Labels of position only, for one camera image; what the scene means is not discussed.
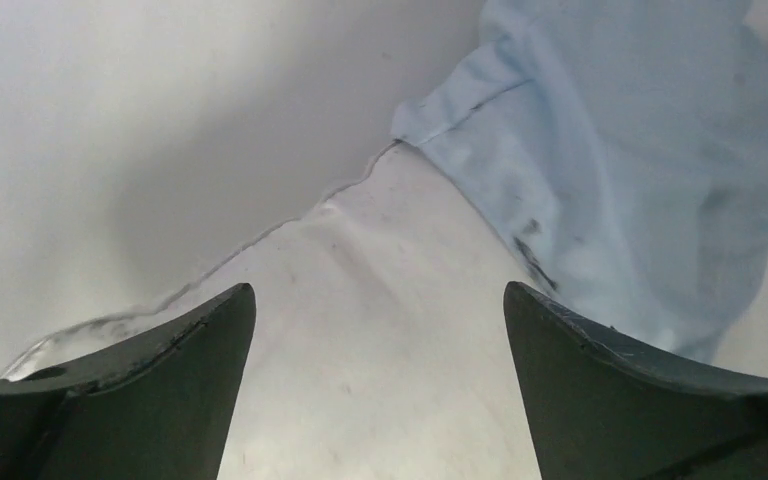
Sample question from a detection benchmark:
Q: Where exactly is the white pillow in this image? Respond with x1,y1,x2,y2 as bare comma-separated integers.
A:
5,145,539,479

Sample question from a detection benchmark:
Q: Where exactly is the light blue pillowcase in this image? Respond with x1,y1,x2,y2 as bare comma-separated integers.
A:
391,1,768,363

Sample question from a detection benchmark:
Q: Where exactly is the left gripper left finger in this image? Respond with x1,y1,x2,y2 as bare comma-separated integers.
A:
0,284,256,479

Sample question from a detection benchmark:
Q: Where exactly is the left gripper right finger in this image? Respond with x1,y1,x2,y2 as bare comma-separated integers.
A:
503,282,768,479

